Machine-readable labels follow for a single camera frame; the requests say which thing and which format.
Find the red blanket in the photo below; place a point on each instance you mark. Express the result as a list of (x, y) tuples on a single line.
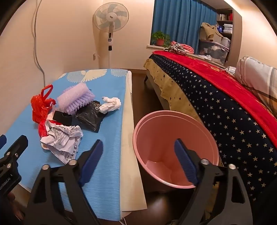
[(216, 75)]

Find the clear plastic storage box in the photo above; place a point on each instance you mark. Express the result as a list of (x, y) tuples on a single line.
[(214, 52)]

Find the white plastic wrapper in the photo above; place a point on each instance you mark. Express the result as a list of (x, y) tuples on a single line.
[(110, 105)]

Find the white wall outlet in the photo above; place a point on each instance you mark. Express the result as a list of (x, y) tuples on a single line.
[(94, 57)]

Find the wooden bookshelf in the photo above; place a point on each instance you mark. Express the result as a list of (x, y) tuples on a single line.
[(225, 21)]

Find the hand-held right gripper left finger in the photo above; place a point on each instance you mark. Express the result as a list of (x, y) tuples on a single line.
[(93, 161)]

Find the pink plastic basin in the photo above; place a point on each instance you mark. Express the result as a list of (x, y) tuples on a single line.
[(160, 134)]

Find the person's left hand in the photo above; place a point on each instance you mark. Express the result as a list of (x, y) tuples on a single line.
[(13, 198)]

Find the striped cloth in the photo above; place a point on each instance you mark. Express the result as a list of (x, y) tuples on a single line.
[(177, 49)]

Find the potted green plant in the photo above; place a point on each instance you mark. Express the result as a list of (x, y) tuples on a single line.
[(160, 40)]

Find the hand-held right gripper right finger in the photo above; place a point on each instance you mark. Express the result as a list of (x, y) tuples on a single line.
[(186, 161)]

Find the white standing fan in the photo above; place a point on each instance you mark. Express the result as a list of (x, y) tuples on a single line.
[(110, 16)]

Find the plaid pillow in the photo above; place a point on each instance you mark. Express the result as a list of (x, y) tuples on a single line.
[(255, 73)]

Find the beige jacket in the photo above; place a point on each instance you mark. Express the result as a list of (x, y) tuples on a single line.
[(208, 30)]

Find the red plastic bag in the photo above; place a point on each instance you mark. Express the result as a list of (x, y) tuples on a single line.
[(37, 108)]

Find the navy star-print blanket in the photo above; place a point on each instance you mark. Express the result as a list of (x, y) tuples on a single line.
[(216, 112)]

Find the blue curtain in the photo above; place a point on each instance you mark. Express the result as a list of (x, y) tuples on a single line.
[(179, 21)]

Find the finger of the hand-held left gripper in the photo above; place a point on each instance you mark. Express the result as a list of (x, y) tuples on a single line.
[(18, 146), (2, 141)]

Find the purple foam net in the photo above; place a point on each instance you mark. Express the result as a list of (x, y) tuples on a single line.
[(73, 99)]

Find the white cloth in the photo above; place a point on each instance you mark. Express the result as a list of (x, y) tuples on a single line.
[(230, 71)]

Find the beige table pad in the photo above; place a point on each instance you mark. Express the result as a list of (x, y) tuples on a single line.
[(129, 140)]

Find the yellow star-print bed sheet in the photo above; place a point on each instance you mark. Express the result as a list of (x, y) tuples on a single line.
[(168, 90)]

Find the black plastic bag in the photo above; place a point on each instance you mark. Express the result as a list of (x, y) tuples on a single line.
[(88, 118)]

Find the printed paper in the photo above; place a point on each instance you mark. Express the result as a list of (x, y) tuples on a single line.
[(62, 140)]

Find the pink cloth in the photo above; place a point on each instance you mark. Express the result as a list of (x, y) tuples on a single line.
[(188, 48)]

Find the blue feather-print table cover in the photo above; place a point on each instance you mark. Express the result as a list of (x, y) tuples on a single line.
[(103, 129)]

